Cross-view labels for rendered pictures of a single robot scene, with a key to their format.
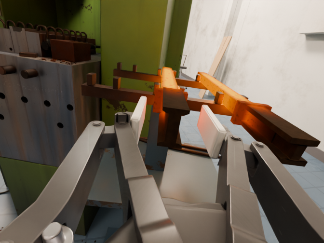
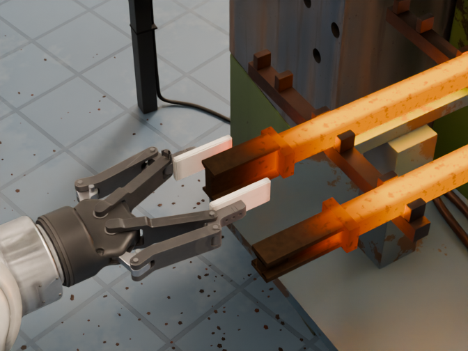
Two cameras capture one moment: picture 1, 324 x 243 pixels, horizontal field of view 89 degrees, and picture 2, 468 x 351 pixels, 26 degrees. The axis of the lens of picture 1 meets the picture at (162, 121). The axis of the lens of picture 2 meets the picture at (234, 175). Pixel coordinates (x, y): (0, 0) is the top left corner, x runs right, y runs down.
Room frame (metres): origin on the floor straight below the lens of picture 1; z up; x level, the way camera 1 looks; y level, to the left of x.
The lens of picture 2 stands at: (-0.18, -0.67, 1.70)
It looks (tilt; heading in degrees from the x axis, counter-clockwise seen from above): 45 degrees down; 61
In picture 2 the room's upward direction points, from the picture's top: straight up
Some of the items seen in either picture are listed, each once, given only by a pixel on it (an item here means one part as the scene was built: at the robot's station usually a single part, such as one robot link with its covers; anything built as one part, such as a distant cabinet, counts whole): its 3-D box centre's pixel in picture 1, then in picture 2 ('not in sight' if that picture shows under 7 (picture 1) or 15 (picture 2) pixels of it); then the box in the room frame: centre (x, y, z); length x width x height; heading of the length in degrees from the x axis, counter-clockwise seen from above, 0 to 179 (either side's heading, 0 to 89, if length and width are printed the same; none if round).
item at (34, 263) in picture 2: not in sight; (22, 265); (-0.06, -0.03, 0.94); 0.09 x 0.06 x 0.09; 93
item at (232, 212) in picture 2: (235, 143); (227, 222); (0.14, -0.07, 0.94); 0.05 x 0.03 x 0.01; 3
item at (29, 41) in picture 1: (54, 41); not in sight; (0.82, 0.56, 0.96); 0.42 x 0.20 x 0.09; 178
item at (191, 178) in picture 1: (154, 166); (382, 250); (0.41, 0.00, 0.67); 0.40 x 0.30 x 0.02; 93
